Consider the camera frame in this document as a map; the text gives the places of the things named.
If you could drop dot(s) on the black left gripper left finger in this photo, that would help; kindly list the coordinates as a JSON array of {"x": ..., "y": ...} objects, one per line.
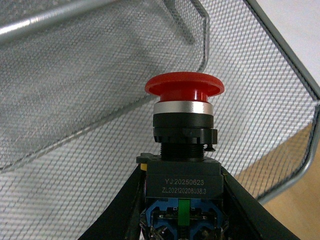
[{"x": 121, "y": 219}]

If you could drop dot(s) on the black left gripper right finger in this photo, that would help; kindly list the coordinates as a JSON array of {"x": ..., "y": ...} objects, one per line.
[{"x": 247, "y": 218}]

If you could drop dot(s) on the silver mesh three-tier rack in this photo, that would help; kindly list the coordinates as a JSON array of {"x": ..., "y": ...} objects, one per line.
[{"x": 74, "y": 114}]

